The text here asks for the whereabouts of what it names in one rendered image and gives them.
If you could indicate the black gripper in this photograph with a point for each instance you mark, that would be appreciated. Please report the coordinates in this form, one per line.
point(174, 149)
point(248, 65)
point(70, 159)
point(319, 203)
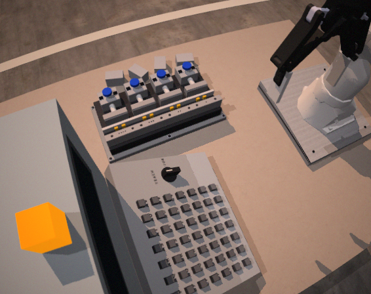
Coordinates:
point(336, 17)

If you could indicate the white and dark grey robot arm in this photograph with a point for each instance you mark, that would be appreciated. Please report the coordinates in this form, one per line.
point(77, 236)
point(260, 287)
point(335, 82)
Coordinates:
point(322, 105)

